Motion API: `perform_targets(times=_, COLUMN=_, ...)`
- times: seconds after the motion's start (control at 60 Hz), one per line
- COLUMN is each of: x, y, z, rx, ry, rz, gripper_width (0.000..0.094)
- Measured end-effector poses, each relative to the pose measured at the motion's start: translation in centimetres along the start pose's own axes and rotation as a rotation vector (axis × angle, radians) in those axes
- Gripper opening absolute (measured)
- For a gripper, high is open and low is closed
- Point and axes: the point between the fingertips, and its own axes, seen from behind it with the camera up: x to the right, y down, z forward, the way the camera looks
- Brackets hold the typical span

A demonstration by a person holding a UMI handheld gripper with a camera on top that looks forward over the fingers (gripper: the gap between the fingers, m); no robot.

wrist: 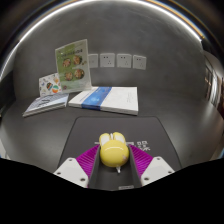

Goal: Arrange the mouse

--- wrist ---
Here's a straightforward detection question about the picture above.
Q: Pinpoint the yellow computer mouse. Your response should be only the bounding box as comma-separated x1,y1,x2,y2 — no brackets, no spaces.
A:
98,131,130,173

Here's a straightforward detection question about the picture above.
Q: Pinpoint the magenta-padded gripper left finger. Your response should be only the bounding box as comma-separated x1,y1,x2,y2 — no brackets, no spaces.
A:
53,143,104,189

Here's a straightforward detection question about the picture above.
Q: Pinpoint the white sticker card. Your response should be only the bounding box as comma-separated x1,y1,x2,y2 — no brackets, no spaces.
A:
38,72,63,98

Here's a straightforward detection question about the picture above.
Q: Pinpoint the white book with blue band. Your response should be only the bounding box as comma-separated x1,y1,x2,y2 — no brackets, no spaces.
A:
68,86,139,116

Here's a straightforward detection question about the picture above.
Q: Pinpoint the striped grey book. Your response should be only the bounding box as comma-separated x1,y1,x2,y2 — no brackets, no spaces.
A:
22,92,70,118

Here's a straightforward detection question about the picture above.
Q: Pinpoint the white wall socket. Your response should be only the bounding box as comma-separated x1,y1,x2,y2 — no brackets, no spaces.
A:
132,54,147,71
99,52,116,69
116,53,132,69
87,53,100,69

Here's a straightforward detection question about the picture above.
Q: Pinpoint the green standing menu sheet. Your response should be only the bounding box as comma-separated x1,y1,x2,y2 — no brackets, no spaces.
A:
54,38,93,94

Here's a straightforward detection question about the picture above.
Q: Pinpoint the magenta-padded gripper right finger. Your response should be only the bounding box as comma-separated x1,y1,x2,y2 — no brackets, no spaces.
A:
126,143,176,189

